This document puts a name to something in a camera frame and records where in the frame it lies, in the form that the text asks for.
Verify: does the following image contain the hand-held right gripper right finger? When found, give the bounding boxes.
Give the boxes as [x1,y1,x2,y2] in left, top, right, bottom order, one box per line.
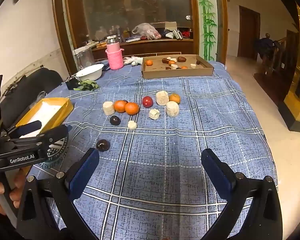
[201,148,283,240]

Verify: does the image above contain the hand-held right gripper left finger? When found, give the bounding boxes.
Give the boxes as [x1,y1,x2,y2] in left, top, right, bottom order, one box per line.
[16,147,100,240]

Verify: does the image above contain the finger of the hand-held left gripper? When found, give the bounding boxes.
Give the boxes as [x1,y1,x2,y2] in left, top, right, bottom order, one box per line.
[5,124,69,159]
[9,120,42,139]

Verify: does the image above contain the yellow cardboard box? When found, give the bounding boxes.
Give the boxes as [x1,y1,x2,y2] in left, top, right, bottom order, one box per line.
[15,97,74,140]

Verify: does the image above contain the black chair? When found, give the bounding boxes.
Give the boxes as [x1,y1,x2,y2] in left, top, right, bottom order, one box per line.
[0,67,64,128]

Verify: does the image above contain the black binder clip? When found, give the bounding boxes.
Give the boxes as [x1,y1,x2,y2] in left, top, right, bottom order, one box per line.
[64,76,82,91]

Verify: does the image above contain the blue plaid tablecloth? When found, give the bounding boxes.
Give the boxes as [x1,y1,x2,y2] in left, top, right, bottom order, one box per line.
[27,60,278,240]

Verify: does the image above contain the green leaves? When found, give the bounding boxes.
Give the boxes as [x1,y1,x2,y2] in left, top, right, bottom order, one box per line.
[73,79,100,91]

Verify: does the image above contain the white enamel basin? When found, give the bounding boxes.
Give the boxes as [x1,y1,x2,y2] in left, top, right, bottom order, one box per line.
[75,64,105,81]

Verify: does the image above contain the clear glass pitcher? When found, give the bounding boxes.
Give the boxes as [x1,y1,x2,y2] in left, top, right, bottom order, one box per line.
[74,47,97,70]

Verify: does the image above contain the wooden framed glass cabinet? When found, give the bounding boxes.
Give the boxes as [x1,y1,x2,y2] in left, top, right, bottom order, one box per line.
[52,0,228,73]

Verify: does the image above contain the red tomato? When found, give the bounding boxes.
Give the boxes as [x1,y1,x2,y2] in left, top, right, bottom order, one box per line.
[142,96,154,108]

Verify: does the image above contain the pink knit-covered bottle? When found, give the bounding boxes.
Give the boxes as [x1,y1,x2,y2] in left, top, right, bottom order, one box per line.
[105,36,125,70]

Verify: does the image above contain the white cloth glove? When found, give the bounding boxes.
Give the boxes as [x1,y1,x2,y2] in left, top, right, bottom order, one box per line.
[122,56,143,67]

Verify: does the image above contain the brown cardboard tray box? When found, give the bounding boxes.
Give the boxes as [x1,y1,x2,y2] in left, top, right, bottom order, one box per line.
[142,54,214,80]

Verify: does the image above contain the dark hanging clothing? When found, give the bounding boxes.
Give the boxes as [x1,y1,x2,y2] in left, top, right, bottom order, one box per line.
[255,33,282,60]

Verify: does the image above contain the clear plastic bag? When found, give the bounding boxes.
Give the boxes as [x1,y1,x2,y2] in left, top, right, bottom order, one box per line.
[132,23,160,40]

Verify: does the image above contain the wooden staircase railing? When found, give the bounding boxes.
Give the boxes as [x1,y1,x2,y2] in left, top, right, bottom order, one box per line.
[254,30,300,100]

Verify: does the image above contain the bamboo painted glass panel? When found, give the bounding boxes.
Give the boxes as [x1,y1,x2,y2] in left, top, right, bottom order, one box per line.
[195,0,219,62]

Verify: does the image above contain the brown wooden door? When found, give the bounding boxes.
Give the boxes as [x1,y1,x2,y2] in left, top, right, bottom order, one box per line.
[237,5,261,58]

